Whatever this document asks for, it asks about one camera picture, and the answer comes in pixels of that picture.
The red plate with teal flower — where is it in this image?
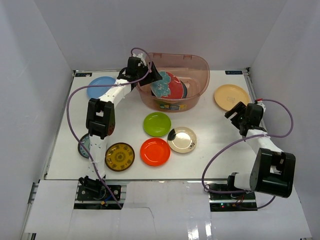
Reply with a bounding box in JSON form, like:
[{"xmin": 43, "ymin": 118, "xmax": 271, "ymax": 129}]
[{"xmin": 150, "ymin": 71, "xmax": 185, "ymax": 99}]

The dark blue ceramic plate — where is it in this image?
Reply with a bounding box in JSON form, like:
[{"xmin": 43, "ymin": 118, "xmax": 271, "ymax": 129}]
[{"xmin": 178, "ymin": 81, "xmax": 188, "ymax": 99}]

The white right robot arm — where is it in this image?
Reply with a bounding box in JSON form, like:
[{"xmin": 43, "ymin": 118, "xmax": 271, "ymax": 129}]
[{"xmin": 225, "ymin": 101, "xmax": 296, "ymax": 200}]

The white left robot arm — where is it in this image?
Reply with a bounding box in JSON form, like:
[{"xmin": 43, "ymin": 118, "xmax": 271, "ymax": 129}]
[{"xmin": 79, "ymin": 55, "xmax": 163, "ymax": 200}]

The pink translucent plastic bin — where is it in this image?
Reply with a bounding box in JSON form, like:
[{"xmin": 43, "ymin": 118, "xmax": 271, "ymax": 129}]
[{"xmin": 136, "ymin": 52, "xmax": 210, "ymax": 113}]

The pale yellow plastic plate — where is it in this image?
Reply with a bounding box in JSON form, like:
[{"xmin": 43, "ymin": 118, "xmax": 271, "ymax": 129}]
[{"xmin": 213, "ymin": 84, "xmax": 251, "ymax": 111}]

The right dark table label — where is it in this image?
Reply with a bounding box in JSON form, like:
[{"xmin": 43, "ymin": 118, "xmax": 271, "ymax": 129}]
[{"xmin": 225, "ymin": 70, "xmax": 243, "ymax": 75}]

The dark table label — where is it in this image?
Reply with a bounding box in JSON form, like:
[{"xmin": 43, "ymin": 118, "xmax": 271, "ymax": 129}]
[
  {"xmin": 225, "ymin": 70, "xmax": 243, "ymax": 75},
  {"xmin": 74, "ymin": 72, "xmax": 92, "ymax": 78}
]

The light blue plastic plate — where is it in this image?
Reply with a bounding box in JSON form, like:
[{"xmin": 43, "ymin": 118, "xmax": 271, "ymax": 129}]
[{"xmin": 86, "ymin": 76, "xmax": 116, "ymax": 99}]

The lime green plastic plate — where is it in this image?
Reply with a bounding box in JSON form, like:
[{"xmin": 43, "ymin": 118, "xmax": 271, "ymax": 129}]
[{"xmin": 143, "ymin": 112, "xmax": 172, "ymax": 137}]

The left dark table label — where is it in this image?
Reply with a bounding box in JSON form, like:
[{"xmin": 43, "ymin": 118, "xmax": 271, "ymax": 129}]
[{"xmin": 74, "ymin": 72, "xmax": 92, "ymax": 78}]

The cream plate with black flowers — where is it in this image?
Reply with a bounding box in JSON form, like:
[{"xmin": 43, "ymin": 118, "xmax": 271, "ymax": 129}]
[{"xmin": 167, "ymin": 126, "xmax": 197, "ymax": 154}]

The orange plastic plate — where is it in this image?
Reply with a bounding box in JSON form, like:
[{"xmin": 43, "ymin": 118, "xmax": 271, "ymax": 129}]
[{"xmin": 140, "ymin": 137, "xmax": 171, "ymax": 167}]

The small blue patterned plate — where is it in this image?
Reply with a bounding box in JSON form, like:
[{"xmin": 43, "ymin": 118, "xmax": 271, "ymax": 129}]
[{"xmin": 77, "ymin": 133, "xmax": 90, "ymax": 159}]

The yellow patterned brown-rimmed plate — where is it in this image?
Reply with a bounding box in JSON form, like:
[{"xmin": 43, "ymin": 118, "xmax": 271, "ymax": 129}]
[{"xmin": 104, "ymin": 142, "xmax": 135, "ymax": 172}]

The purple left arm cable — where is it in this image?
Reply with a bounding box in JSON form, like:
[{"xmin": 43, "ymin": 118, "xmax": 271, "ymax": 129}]
[{"xmin": 66, "ymin": 47, "xmax": 153, "ymax": 210}]

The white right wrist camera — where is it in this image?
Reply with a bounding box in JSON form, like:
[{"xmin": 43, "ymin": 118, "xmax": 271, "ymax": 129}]
[{"xmin": 254, "ymin": 98, "xmax": 266, "ymax": 112}]

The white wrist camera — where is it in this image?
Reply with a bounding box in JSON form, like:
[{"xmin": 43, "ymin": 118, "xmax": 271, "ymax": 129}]
[
  {"xmin": 254, "ymin": 98, "xmax": 266, "ymax": 112},
  {"xmin": 132, "ymin": 52, "xmax": 147, "ymax": 66}
]

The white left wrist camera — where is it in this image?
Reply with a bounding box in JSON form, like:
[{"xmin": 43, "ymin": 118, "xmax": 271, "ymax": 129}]
[{"xmin": 132, "ymin": 52, "xmax": 147, "ymax": 66}]

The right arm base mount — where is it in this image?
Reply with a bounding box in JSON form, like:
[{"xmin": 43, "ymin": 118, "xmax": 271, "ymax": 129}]
[{"xmin": 209, "ymin": 192, "xmax": 257, "ymax": 212}]

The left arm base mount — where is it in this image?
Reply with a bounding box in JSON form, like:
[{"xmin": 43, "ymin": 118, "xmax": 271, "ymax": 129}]
[{"xmin": 73, "ymin": 184, "xmax": 124, "ymax": 210}]

